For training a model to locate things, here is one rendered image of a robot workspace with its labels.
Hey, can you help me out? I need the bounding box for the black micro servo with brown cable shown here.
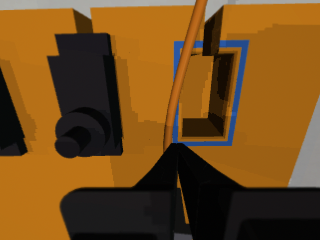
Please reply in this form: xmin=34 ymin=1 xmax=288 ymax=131
xmin=163 ymin=0 xmax=208 ymax=240

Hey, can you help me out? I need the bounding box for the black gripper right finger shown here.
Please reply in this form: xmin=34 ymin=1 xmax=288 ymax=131
xmin=177 ymin=143 xmax=320 ymax=240

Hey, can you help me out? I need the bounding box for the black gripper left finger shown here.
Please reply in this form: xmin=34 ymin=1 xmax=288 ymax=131
xmin=59 ymin=143 xmax=178 ymax=240

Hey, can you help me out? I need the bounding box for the orange rectangular deck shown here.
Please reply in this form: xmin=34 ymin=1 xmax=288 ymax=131
xmin=0 ymin=3 xmax=320 ymax=240

